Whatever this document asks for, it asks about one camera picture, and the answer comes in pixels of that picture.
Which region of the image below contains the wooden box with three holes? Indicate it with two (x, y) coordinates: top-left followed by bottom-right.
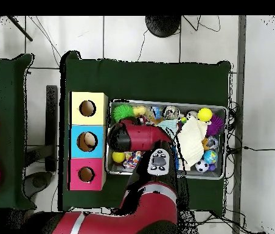
(68, 91), (109, 192)

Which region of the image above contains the green spiky ball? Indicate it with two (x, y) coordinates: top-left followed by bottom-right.
(112, 104), (135, 122)

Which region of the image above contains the white colourful print cloth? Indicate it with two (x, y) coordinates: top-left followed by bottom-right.
(124, 151), (145, 170)

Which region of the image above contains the light teal waffle cloth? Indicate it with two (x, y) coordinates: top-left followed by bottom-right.
(156, 119), (179, 135)

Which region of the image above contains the small yellow ball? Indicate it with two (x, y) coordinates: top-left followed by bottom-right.
(111, 151), (127, 164)

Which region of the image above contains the crushed silver can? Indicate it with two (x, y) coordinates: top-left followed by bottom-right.
(164, 105), (182, 121)

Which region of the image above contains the cream waffle cloth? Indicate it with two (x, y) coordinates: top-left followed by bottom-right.
(176, 116), (209, 171)

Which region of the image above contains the large yellow ball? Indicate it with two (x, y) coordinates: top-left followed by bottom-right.
(198, 107), (214, 122)

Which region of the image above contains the small soccer ball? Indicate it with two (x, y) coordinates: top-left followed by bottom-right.
(195, 159), (210, 174)

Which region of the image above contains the blue globe ball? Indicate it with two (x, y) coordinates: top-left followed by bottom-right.
(203, 149), (218, 165)

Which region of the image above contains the purple spiky ball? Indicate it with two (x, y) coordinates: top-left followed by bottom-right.
(206, 114), (226, 137)

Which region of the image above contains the black panel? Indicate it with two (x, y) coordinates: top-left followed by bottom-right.
(44, 85), (60, 172)

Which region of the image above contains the black round base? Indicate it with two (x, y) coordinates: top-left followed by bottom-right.
(145, 15), (182, 38)

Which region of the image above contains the dark green side tablecloth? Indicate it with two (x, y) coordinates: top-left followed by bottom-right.
(0, 53), (35, 210)

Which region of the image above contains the black rod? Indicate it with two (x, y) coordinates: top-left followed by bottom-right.
(7, 15), (33, 42)

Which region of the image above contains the clear wire mesh bin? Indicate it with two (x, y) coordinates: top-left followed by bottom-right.
(105, 99), (228, 181)

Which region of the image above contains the long black floor cable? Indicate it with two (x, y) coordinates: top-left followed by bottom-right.
(242, 144), (275, 152)

